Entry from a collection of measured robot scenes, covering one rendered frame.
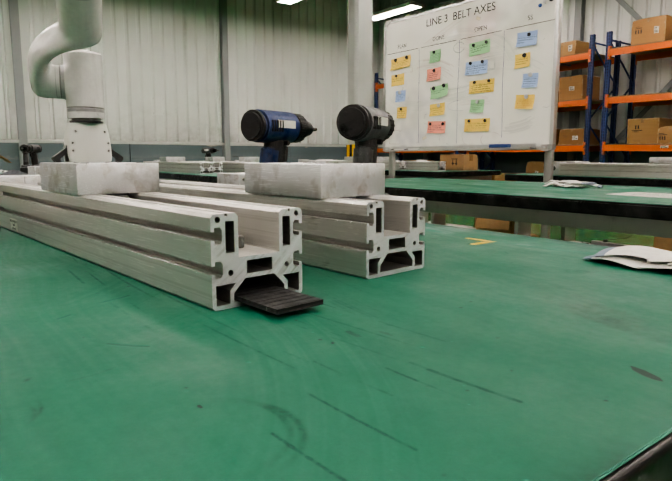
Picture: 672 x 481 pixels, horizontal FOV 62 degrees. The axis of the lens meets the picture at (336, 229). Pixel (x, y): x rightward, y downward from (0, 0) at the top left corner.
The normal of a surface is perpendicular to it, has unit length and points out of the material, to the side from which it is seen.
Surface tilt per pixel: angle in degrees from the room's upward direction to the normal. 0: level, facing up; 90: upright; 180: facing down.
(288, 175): 90
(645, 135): 90
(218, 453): 0
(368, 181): 90
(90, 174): 90
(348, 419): 0
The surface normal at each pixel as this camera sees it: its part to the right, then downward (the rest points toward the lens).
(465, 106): -0.80, 0.07
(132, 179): 0.67, 0.10
